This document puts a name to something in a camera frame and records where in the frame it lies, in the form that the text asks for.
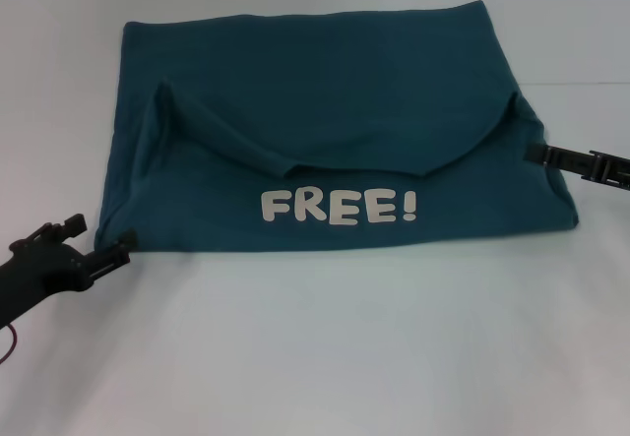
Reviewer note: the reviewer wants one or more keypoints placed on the teal blue t-shirt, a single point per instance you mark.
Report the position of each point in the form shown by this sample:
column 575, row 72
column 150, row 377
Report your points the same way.
column 320, row 86

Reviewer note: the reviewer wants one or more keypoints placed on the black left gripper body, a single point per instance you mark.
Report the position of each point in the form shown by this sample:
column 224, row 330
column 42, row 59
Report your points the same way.
column 34, row 271

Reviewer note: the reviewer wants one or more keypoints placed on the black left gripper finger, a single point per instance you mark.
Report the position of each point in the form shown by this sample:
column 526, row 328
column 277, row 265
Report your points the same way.
column 75, row 224
column 106, row 261

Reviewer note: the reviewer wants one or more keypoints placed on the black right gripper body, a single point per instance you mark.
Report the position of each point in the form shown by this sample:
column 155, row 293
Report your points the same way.
column 612, row 169

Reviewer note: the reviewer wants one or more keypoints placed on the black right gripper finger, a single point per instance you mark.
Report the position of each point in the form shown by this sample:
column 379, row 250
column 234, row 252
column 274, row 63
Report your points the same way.
column 536, row 153

